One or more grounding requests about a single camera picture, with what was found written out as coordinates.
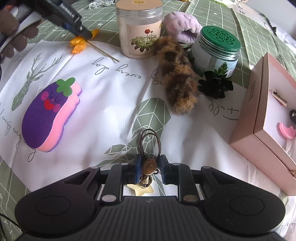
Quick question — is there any orange fabric flower stick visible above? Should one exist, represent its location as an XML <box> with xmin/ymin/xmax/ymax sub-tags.
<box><xmin>70</xmin><ymin>36</ymin><xmax>119</xmax><ymax>62</ymax></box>

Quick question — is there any brown hair tie with button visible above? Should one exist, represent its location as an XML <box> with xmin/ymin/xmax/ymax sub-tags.
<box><xmin>137</xmin><ymin>128</ymin><xmax>162</xmax><ymax>188</ymax></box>

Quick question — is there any purple eggplant sponge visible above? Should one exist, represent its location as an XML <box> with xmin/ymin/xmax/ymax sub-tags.
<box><xmin>22</xmin><ymin>77</ymin><xmax>82</xmax><ymax>152</ymax></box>

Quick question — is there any pink plastic comb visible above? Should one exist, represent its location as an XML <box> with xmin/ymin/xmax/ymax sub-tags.
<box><xmin>278</xmin><ymin>123</ymin><xmax>295</xmax><ymax>140</ymax></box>

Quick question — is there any brown gloved hand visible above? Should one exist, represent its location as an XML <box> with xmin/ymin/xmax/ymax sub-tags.
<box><xmin>1</xmin><ymin>10</ymin><xmax>39</xmax><ymax>58</ymax></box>

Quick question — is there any white star charm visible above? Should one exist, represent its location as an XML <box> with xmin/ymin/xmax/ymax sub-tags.
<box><xmin>127</xmin><ymin>184</ymin><xmax>154</xmax><ymax>196</ymax></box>

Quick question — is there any white fringed cloth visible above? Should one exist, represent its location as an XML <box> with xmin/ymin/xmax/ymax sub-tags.
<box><xmin>88</xmin><ymin>0</ymin><xmax>116</xmax><ymax>9</ymax></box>

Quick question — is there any clear jar beige lid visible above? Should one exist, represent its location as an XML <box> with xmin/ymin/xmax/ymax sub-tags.
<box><xmin>115</xmin><ymin>0</ymin><xmax>163</xmax><ymax>59</ymax></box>

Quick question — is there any leopard fur scrunchie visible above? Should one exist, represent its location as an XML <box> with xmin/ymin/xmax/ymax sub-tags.
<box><xmin>153</xmin><ymin>36</ymin><xmax>199</xmax><ymax>114</ymax></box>

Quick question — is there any pink cardboard box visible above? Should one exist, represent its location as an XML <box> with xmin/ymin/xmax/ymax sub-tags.
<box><xmin>230</xmin><ymin>53</ymin><xmax>295</xmax><ymax>196</ymax></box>

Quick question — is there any black scrunchie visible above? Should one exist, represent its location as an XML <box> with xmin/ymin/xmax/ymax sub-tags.
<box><xmin>198</xmin><ymin>71</ymin><xmax>234</xmax><ymax>99</ymax></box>

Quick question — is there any purple fluffy scrunchie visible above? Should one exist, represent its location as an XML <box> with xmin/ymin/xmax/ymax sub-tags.
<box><xmin>163</xmin><ymin>11</ymin><xmax>203</xmax><ymax>44</ymax></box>

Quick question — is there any gold hair clip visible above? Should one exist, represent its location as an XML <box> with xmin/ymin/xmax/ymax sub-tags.
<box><xmin>271</xmin><ymin>89</ymin><xmax>287</xmax><ymax>107</ymax></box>

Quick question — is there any jar with green lid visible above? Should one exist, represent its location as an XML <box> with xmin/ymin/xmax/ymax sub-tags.
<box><xmin>189</xmin><ymin>25</ymin><xmax>241</xmax><ymax>78</ymax></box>

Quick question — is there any black hair claw clip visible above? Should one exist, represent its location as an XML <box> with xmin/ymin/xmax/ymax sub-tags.
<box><xmin>290</xmin><ymin>109</ymin><xmax>296</xmax><ymax>125</ymax></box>

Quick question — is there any green grid blanket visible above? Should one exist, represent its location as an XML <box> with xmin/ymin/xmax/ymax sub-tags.
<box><xmin>30</xmin><ymin>0</ymin><xmax>296</xmax><ymax>77</ymax></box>

